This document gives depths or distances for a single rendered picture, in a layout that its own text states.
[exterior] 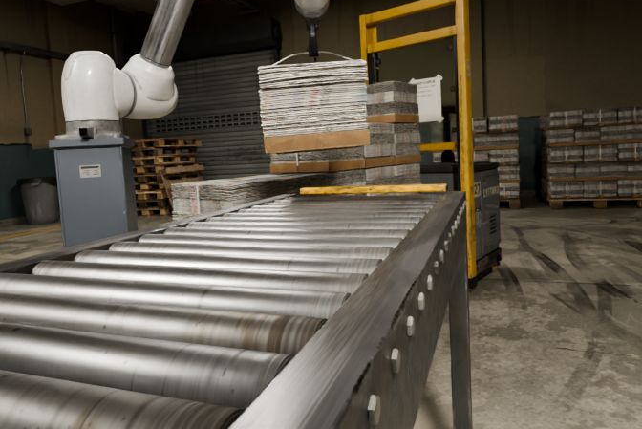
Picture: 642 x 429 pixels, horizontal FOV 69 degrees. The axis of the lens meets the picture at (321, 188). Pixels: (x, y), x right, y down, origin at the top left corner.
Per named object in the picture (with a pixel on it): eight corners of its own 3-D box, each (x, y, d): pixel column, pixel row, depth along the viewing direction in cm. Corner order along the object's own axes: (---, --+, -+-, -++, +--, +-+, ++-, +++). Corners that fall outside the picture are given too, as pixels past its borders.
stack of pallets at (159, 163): (165, 206, 926) (160, 141, 916) (207, 205, 900) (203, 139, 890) (118, 217, 799) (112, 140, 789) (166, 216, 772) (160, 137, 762)
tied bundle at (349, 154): (269, 174, 232) (267, 127, 230) (308, 170, 254) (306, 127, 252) (328, 173, 208) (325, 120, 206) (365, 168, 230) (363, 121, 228)
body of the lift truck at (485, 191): (384, 273, 345) (379, 166, 339) (418, 258, 387) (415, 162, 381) (476, 287, 301) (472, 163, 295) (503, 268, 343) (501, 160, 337)
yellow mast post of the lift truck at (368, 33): (370, 265, 336) (358, 15, 322) (376, 262, 342) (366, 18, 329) (380, 266, 330) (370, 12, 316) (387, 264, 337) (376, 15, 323)
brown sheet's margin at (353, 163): (269, 172, 232) (268, 163, 231) (308, 168, 254) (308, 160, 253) (329, 171, 207) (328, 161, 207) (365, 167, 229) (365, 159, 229)
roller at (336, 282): (56, 290, 65) (53, 256, 65) (385, 314, 49) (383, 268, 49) (23, 302, 61) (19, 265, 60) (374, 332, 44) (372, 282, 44)
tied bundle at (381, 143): (308, 170, 255) (306, 127, 253) (341, 166, 277) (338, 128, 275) (365, 168, 230) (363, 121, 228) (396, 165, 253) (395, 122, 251)
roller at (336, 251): (124, 268, 78) (121, 238, 77) (406, 281, 61) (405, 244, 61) (101, 275, 73) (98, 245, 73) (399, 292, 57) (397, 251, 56)
